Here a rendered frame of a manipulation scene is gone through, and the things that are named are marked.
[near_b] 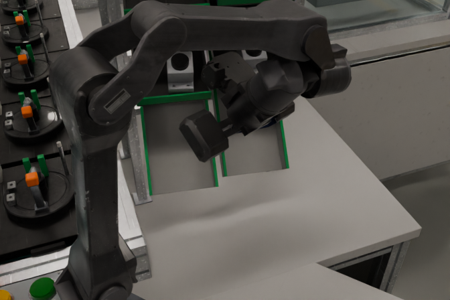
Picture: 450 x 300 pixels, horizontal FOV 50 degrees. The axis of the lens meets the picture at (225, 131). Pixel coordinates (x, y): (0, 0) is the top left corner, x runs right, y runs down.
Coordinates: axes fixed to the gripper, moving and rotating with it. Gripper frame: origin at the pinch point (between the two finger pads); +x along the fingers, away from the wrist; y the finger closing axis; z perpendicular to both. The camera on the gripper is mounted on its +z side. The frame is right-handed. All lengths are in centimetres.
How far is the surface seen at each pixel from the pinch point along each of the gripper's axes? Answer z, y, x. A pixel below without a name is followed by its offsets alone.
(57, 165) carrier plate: 17.3, 8.2, 45.2
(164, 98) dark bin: 11.7, -1.4, 10.9
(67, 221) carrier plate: 4.2, 15.3, 36.4
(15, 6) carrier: 86, -23, 89
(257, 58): 9.0, -16.1, 1.6
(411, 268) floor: -73, -112, 87
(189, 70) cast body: 12.6, -4.8, 5.2
